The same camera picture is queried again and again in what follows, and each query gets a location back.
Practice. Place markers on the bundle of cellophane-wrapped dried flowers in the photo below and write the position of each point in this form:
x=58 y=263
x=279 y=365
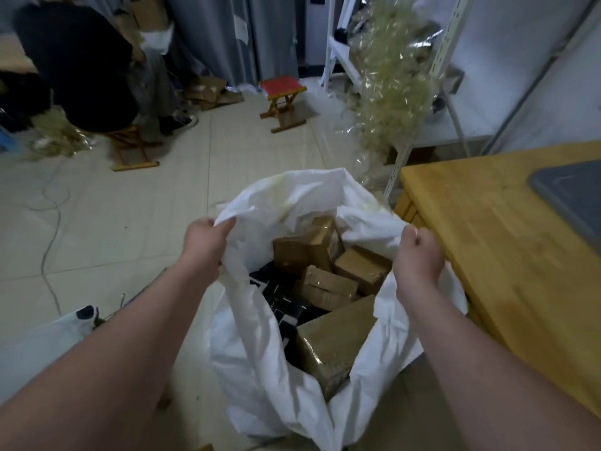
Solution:
x=389 y=79

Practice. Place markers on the large white woven sack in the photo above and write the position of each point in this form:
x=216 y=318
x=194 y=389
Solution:
x=263 y=324

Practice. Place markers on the dried flower bundle on floor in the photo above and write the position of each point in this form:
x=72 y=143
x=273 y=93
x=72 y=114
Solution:
x=56 y=133

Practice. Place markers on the person's right fingers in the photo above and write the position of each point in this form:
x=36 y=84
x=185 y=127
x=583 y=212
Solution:
x=416 y=239

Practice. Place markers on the grey mat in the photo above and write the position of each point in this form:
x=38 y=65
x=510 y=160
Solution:
x=573 y=197

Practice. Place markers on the white metal shelf rack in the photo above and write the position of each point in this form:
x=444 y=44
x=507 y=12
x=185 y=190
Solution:
x=450 y=65

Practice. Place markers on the person's right forearm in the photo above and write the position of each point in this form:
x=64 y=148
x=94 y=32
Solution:
x=488 y=371

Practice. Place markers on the white step ladder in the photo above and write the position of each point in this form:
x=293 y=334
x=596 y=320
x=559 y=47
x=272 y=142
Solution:
x=339 y=46

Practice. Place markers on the person's left thumb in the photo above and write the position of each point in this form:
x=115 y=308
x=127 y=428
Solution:
x=223 y=229

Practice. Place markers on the pile of flattened cardboard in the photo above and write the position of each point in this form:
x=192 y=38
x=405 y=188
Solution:
x=211 y=92

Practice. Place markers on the red folding stool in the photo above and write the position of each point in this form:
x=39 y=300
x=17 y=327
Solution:
x=282 y=97

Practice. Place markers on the person's right hand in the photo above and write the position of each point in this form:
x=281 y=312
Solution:
x=419 y=260

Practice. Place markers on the wooden table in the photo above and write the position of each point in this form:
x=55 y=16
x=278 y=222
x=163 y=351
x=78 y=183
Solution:
x=512 y=258

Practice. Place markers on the wooden folding stool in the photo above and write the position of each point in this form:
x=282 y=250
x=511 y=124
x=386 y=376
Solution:
x=131 y=147

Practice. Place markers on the grey curtain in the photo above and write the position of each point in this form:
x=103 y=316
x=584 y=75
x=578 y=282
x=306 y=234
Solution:
x=234 y=37

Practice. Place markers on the small taped cardboard box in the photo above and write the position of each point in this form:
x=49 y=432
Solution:
x=305 y=246
x=327 y=288
x=362 y=268

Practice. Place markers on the person's left forearm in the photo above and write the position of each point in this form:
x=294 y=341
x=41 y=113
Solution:
x=89 y=366

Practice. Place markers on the person's left hand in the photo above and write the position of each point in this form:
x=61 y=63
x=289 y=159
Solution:
x=203 y=243

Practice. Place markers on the black parcel bag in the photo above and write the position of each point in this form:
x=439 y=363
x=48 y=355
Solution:
x=281 y=300

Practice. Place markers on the large taped cardboard box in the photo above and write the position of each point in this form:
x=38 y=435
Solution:
x=334 y=345

